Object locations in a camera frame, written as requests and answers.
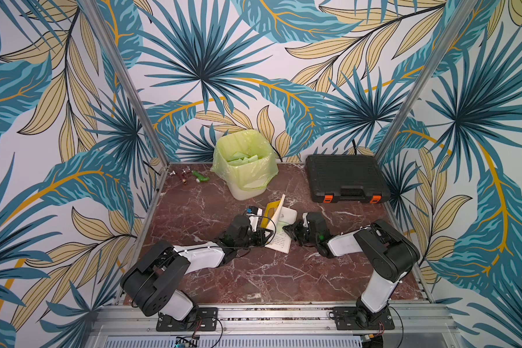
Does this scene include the green paper scraps in bin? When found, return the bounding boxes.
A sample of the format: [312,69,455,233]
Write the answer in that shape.
[227,152,260,167]

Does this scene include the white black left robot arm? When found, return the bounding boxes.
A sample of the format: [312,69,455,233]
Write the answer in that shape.
[120,215,277,326]

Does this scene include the black plastic tool case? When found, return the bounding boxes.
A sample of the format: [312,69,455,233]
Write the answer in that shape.
[305,155,392,204]

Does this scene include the aluminium mounting rail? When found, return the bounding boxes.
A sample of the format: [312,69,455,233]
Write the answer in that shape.
[86,302,464,347]

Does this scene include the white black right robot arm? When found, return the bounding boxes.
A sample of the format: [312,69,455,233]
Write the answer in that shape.
[283,213,420,334]

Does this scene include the white bin with green bag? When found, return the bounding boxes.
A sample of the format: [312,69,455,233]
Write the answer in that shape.
[211,130,278,201]

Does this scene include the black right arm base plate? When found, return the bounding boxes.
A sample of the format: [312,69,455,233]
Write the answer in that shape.
[330,307,395,332]

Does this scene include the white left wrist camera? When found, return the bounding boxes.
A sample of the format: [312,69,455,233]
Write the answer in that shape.
[245,206,263,232]

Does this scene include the yellow cartoon cover book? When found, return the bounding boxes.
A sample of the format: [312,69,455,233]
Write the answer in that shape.
[261,194,297,254]

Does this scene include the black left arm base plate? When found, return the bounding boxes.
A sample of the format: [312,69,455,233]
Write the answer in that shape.
[156,307,218,332]

